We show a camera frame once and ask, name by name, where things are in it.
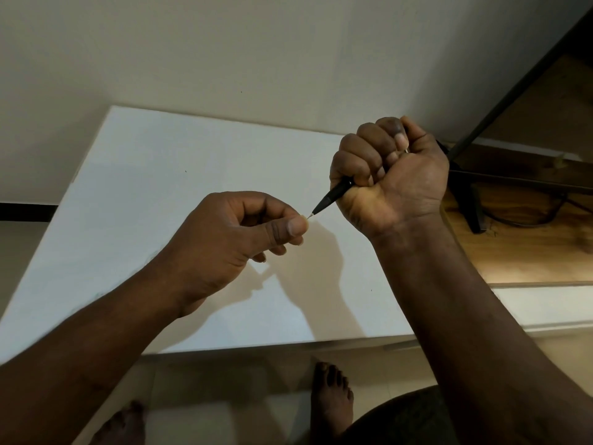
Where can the person's right hand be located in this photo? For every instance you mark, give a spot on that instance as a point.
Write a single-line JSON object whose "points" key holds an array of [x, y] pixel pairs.
{"points": [[403, 189]]}

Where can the person's left hand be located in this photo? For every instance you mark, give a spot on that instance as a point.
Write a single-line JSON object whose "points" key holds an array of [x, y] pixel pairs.
{"points": [[217, 245]]}

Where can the person's right middle finger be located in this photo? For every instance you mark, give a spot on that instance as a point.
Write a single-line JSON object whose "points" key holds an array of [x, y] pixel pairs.
{"points": [[377, 141]]}

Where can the person's right little finger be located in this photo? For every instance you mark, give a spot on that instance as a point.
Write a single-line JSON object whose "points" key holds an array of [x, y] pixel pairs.
{"points": [[347, 169]]}

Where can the person's left thumb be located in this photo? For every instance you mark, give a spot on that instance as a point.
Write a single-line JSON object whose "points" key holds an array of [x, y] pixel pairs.
{"points": [[280, 231]]}

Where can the person's right thumb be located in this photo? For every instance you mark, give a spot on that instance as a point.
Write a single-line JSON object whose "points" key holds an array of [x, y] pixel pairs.
{"points": [[419, 136]]}

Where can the black mechanical pencil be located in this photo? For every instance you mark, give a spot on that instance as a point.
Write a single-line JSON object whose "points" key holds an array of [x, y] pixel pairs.
{"points": [[334, 194]]}

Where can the person's right forearm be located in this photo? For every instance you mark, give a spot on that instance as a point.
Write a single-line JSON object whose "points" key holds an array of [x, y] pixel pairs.
{"points": [[468, 333]]}

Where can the person's left forearm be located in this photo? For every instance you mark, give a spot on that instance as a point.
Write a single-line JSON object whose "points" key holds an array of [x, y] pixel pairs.
{"points": [[88, 347]]}

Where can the black tripod stand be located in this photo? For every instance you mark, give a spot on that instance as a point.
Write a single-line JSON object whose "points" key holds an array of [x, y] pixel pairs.
{"points": [[470, 199]]}

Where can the person's right foot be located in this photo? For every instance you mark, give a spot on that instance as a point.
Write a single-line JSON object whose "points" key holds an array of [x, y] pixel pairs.
{"points": [[330, 398]]}

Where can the person's foot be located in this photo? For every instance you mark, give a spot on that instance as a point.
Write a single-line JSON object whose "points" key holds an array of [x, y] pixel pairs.
{"points": [[330, 398], [121, 426]]}

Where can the dark grey shorts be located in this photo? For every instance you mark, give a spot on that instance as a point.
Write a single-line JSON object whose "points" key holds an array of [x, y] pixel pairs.
{"points": [[407, 421]]}

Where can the person's left foot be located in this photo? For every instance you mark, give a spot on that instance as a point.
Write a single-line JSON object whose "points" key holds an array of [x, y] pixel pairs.
{"points": [[121, 426]]}

